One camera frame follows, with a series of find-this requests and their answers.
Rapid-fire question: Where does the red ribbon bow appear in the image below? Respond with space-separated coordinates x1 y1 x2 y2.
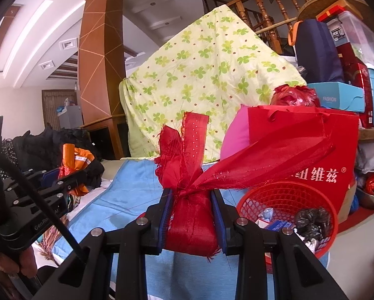
154 111 336 258

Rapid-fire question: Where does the blue white toothpaste box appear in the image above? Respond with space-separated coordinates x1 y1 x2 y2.
265 220 295 232

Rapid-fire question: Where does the red mesh trash basket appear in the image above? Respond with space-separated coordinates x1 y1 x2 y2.
237 181 338 259

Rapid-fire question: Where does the person left hand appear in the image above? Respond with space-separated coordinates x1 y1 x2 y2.
0 246 38 278

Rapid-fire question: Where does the light blue blanket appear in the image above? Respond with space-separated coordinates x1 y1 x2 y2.
50 158 330 300

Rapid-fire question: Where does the colourful clothes pile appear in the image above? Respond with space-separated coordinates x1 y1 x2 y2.
38 194 81 266

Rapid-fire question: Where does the black clothes pile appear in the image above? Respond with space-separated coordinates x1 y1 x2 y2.
1 127 104 188

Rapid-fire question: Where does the pink pillow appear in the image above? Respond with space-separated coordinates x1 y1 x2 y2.
220 104 249 160

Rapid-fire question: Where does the red Nilrich paper bag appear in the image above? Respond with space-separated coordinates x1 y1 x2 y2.
248 106 359 211

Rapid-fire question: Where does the red foil bag in bag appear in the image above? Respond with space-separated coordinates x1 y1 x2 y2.
270 84 320 107

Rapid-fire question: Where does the steel bowl with bags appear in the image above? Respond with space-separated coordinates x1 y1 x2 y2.
356 172 374 209

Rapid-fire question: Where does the light blue fashion box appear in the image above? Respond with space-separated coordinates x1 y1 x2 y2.
308 81 365 113

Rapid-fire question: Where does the green clover quilt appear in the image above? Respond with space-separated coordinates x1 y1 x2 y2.
119 5 305 163

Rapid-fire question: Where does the brown wooden pillar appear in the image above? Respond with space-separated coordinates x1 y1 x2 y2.
78 0 125 159

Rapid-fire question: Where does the navy blue bag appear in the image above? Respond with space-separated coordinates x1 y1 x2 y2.
288 19 344 83

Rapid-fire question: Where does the dark red gift box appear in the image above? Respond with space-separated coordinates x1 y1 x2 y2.
337 43 374 129

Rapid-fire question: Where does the wooden stair railing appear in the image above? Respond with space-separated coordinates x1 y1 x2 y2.
201 0 331 56

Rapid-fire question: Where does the clear plastic storage bin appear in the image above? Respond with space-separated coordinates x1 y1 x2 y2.
327 11 374 68

